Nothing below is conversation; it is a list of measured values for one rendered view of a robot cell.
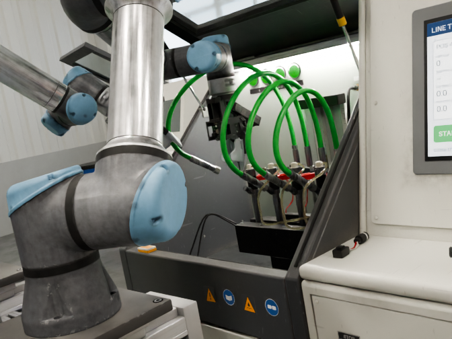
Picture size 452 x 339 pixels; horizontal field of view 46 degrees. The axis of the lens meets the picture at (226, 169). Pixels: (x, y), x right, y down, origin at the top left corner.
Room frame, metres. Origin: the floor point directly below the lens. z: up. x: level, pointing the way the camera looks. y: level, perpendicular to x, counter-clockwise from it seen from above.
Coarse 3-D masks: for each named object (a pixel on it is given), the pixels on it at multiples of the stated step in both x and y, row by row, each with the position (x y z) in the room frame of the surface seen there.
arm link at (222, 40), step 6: (210, 36) 1.40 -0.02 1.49; (216, 36) 1.39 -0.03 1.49; (222, 36) 1.40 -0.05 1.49; (216, 42) 1.38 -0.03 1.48; (222, 42) 1.40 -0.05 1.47; (228, 42) 1.41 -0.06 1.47; (228, 48) 1.41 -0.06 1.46; (228, 54) 1.39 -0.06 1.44; (228, 60) 1.39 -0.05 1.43; (228, 66) 1.40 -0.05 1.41; (216, 72) 1.39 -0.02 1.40; (222, 72) 1.39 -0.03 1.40; (228, 72) 1.40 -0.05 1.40; (234, 72) 1.43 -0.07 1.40; (210, 78) 1.41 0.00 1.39; (216, 78) 1.39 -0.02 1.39
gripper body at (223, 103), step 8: (224, 96) 1.39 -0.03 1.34; (208, 104) 1.41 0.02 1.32; (216, 104) 1.41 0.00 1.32; (224, 104) 1.41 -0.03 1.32; (208, 112) 1.41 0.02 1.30; (216, 112) 1.40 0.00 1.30; (224, 112) 1.40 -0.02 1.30; (232, 112) 1.42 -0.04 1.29; (216, 120) 1.39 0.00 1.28; (232, 120) 1.39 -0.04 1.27; (240, 120) 1.41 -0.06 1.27; (208, 128) 1.42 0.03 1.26; (216, 128) 1.41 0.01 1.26; (232, 128) 1.39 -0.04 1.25; (240, 128) 1.41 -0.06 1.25; (208, 136) 1.42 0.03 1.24; (216, 136) 1.41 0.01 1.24; (232, 136) 1.38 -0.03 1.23
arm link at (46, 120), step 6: (48, 114) 1.41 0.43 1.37; (54, 114) 1.39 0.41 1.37; (42, 120) 1.41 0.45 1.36; (48, 120) 1.40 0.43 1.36; (54, 120) 1.40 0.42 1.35; (60, 120) 1.38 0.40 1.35; (48, 126) 1.42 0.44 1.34; (54, 126) 1.40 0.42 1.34; (60, 126) 1.41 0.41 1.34; (66, 126) 1.42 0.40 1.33; (54, 132) 1.43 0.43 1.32; (60, 132) 1.41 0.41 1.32; (66, 132) 1.44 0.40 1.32
